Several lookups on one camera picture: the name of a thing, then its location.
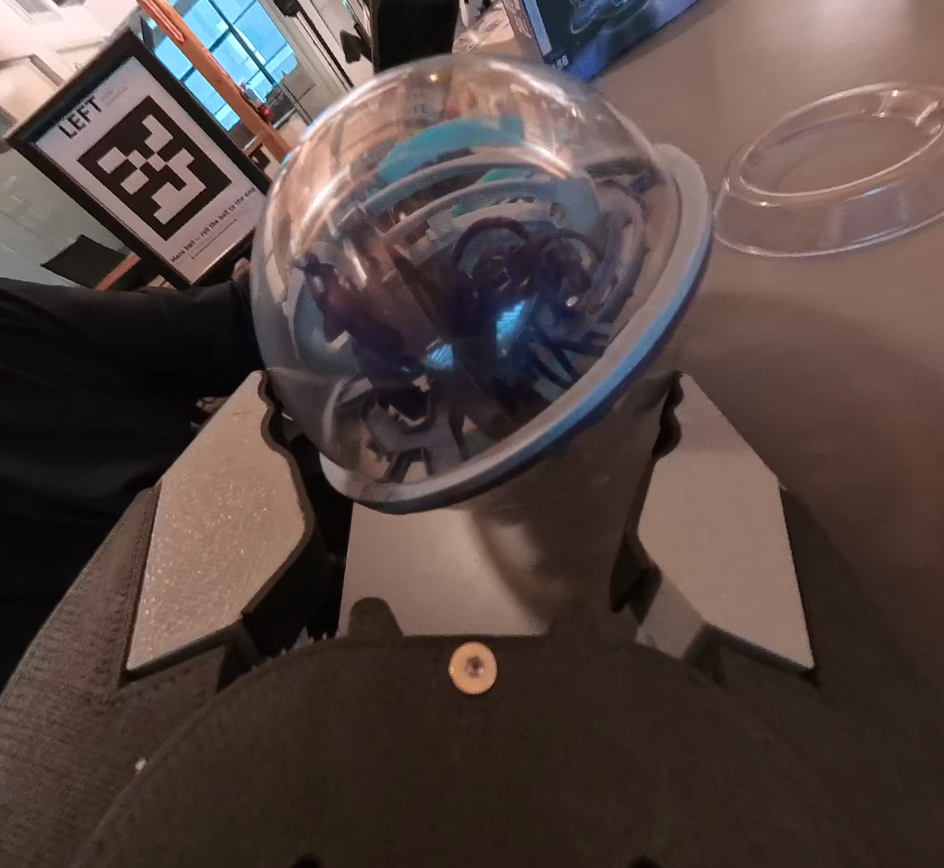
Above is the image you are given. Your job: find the wooden post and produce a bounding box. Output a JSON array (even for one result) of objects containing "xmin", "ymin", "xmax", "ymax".
[{"xmin": 70, "ymin": 0, "xmax": 297, "ymax": 162}]

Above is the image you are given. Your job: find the black framed instruction sign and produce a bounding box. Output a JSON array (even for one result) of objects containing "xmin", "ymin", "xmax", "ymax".
[{"xmin": 6, "ymin": 29, "xmax": 275, "ymax": 291}]

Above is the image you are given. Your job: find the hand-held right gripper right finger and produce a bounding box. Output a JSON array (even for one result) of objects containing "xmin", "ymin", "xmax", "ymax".
[{"xmin": 607, "ymin": 372, "xmax": 818, "ymax": 670}]

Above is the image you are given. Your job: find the clear plastic ring stand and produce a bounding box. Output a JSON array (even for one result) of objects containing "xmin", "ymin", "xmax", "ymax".
[{"xmin": 711, "ymin": 81, "xmax": 944, "ymax": 258}]

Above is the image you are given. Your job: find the large glass window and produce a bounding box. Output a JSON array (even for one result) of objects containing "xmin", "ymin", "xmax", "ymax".
[{"xmin": 140, "ymin": 0, "xmax": 299, "ymax": 135}]

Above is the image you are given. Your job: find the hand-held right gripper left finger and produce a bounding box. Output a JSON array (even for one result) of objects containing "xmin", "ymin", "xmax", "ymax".
[{"xmin": 124, "ymin": 369, "xmax": 354, "ymax": 679}]

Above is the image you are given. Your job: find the person's left forearm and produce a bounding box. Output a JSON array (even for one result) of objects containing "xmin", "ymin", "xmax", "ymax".
[{"xmin": 0, "ymin": 276, "xmax": 259, "ymax": 508}]

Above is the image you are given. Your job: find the black tripod stand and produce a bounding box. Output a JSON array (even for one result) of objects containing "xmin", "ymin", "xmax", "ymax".
[{"xmin": 239, "ymin": 0, "xmax": 370, "ymax": 90}]

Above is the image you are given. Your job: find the clear plastic maze ball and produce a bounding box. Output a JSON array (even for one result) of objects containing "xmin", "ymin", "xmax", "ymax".
[{"xmin": 249, "ymin": 55, "xmax": 715, "ymax": 516}]

